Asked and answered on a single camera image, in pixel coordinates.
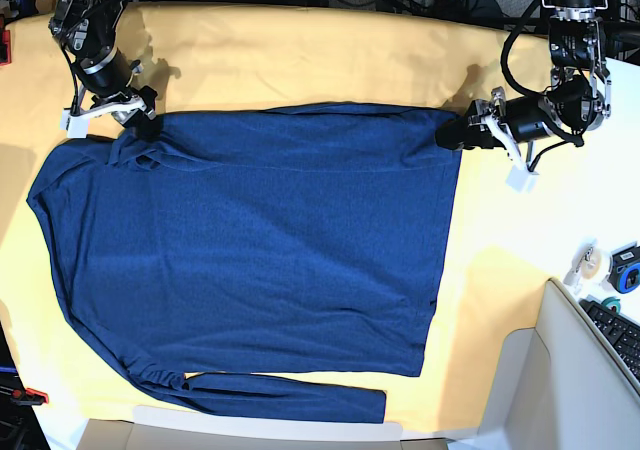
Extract red clamp bottom left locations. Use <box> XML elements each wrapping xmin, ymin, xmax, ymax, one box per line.
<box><xmin>10</xmin><ymin>388</ymin><xmax>49</xmax><ymax>406</ymax></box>

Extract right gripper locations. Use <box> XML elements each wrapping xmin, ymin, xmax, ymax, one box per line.
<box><xmin>71</xmin><ymin>52</ymin><xmax>163</xmax><ymax>140</ymax></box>

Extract blue long-sleeve shirt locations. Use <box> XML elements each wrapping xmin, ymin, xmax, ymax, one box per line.
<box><xmin>27</xmin><ymin>103</ymin><xmax>461</xmax><ymax>424</ymax></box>

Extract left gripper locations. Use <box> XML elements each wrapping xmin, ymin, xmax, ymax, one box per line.
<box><xmin>435</xmin><ymin>87</ymin><xmax>553</xmax><ymax>165</ymax></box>

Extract blue tape measure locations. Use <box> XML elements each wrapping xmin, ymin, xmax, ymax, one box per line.
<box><xmin>608</xmin><ymin>243</ymin><xmax>640</xmax><ymax>294</ymax></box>

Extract white cardboard box right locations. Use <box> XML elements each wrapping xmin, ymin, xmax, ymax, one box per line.
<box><xmin>474</xmin><ymin>279</ymin><xmax>639</xmax><ymax>449</ymax></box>

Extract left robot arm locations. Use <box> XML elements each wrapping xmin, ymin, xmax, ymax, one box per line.
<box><xmin>435</xmin><ymin>0</ymin><xmax>612</xmax><ymax>174</ymax></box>

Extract yellow table cloth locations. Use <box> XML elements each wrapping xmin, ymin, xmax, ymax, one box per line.
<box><xmin>0</xmin><ymin>0</ymin><xmax>599</xmax><ymax>434</ymax></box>

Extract red clamp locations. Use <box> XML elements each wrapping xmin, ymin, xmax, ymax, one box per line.
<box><xmin>0</xmin><ymin>15</ymin><xmax>11</xmax><ymax>66</ymax></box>
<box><xmin>10</xmin><ymin>388</ymin><xmax>49</xmax><ymax>406</ymax></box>

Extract green tape roll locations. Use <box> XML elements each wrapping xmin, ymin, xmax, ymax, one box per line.
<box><xmin>601</xmin><ymin>297</ymin><xmax>621</xmax><ymax>314</ymax></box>

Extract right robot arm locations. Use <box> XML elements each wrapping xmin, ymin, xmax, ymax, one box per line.
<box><xmin>49</xmin><ymin>0</ymin><xmax>160</xmax><ymax>140</ymax></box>

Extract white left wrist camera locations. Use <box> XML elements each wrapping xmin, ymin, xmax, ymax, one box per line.
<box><xmin>506</xmin><ymin>166</ymin><xmax>539</xmax><ymax>193</ymax></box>

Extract red clamp top left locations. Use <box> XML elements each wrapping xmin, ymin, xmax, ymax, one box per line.
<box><xmin>0</xmin><ymin>15</ymin><xmax>11</xmax><ymax>66</ymax></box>

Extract black keyboard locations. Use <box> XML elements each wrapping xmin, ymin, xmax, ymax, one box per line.
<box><xmin>579</xmin><ymin>299</ymin><xmax>639</xmax><ymax>393</ymax></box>

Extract clear tape roll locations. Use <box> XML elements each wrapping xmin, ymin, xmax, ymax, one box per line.
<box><xmin>563</xmin><ymin>239</ymin><xmax>613</xmax><ymax>293</ymax></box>

